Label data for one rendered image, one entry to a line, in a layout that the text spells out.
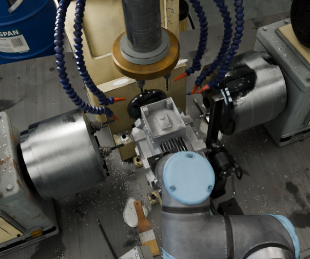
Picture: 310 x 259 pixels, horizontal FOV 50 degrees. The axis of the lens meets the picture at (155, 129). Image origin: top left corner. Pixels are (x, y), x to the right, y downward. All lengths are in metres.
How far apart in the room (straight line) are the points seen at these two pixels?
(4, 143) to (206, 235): 0.65
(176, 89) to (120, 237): 0.54
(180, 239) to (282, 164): 0.80
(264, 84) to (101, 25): 0.52
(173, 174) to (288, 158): 0.83
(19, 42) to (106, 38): 1.47
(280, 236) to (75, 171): 0.58
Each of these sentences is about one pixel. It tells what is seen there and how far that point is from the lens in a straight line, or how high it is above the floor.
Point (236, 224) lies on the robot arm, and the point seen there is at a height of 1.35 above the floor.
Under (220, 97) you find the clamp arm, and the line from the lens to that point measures 0.90.
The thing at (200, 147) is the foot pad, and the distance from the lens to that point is 1.01.
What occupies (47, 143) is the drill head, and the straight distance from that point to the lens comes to 0.99.
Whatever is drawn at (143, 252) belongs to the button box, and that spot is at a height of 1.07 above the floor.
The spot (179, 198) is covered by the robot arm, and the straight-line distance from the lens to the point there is 0.59.
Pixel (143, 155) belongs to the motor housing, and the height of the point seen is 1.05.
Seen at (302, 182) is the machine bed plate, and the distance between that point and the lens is 1.34.
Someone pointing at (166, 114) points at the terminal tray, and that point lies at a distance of 1.01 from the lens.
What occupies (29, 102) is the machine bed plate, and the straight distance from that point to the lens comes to 1.60.
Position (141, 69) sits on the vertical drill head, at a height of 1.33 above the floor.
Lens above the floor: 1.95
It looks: 57 degrees down
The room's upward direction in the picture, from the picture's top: 6 degrees counter-clockwise
